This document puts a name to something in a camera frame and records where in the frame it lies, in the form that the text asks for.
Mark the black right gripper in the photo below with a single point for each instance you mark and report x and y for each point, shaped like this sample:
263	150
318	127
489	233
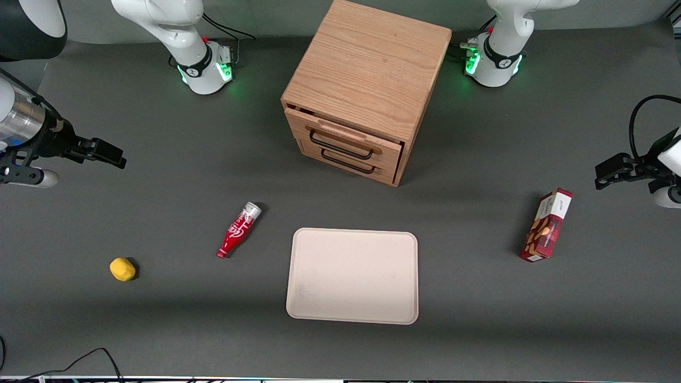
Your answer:
54	142

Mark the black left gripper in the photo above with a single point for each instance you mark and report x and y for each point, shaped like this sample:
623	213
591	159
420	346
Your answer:
652	159

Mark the wooden drawer with long pull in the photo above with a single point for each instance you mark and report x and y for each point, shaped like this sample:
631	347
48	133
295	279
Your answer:
391	151

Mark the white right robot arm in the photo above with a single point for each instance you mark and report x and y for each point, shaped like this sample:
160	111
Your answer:
198	58

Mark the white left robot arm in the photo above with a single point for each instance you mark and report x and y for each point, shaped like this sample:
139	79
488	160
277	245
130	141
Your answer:
500	58

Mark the wooden drawer with short pull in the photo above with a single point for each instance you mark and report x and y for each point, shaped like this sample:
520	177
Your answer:
311	151

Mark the wooden drawer cabinet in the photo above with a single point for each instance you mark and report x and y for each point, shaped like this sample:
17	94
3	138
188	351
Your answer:
372	58

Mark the red cookie box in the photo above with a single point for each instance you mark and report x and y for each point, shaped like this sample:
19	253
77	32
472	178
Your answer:
548	226

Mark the yellow lemon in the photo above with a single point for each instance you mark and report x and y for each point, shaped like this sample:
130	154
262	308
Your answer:
122	269

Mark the red cola bottle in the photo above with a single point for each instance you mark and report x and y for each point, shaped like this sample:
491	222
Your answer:
237	231

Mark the beige plastic tray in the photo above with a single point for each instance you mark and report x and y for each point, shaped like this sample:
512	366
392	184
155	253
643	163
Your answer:
352	276

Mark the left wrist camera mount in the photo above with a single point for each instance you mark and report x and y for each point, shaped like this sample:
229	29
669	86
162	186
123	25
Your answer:
667	197

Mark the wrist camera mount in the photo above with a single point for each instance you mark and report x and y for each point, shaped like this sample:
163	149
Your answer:
667	197
37	178

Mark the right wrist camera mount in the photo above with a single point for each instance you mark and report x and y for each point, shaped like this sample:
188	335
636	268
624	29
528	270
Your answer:
37	178

